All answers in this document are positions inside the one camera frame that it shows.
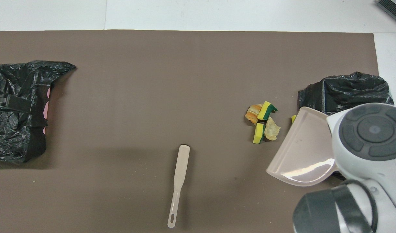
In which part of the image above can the beige hand brush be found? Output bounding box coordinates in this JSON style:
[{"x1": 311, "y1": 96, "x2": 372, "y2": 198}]
[{"x1": 167, "y1": 145, "x2": 191, "y2": 228}]

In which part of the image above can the orange layered sponge chunk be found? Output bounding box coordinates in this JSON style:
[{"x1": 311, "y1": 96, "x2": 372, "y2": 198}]
[{"x1": 245, "y1": 104, "x2": 263, "y2": 126}]

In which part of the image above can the yellow green sponge strip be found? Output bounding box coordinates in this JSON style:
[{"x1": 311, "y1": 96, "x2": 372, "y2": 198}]
[{"x1": 253, "y1": 122, "x2": 266, "y2": 144}]

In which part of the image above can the yellow green sponge piece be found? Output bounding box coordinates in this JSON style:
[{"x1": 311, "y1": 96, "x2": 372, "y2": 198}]
[{"x1": 257, "y1": 101, "x2": 278, "y2": 121}]

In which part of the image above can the pale beige sponge chunk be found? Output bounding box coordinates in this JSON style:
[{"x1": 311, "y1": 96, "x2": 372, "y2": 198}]
[{"x1": 264, "y1": 116, "x2": 281, "y2": 141}]

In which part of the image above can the beige plastic dustpan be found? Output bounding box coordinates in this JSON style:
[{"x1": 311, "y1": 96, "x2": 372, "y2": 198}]
[{"x1": 266, "y1": 106, "x2": 336, "y2": 187}]

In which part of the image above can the pink bin under bag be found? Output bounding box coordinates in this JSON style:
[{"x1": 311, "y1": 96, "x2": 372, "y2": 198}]
[{"x1": 43, "y1": 87, "x2": 51, "y2": 135}]

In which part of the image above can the torn black bag lined bin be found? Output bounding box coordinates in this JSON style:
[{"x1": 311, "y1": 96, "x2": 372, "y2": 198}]
[{"x1": 0, "y1": 60, "x2": 77, "y2": 163}]

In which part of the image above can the brown table mat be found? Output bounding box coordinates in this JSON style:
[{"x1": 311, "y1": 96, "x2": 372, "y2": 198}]
[{"x1": 0, "y1": 30, "x2": 396, "y2": 233}]

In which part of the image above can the dark ribbed panel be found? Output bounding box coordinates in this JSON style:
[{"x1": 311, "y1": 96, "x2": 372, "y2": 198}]
[{"x1": 377, "y1": 0, "x2": 396, "y2": 28}]

